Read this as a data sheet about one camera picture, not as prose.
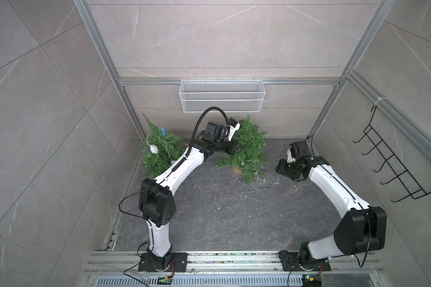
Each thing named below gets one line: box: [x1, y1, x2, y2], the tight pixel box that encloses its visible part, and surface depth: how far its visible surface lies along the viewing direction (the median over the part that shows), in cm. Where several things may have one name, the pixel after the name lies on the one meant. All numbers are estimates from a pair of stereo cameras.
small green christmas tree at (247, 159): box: [215, 115, 268, 185], surface depth 81 cm
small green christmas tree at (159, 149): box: [140, 111, 190, 179], surface depth 78 cm
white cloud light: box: [149, 144, 159, 155], surface depth 74 cm
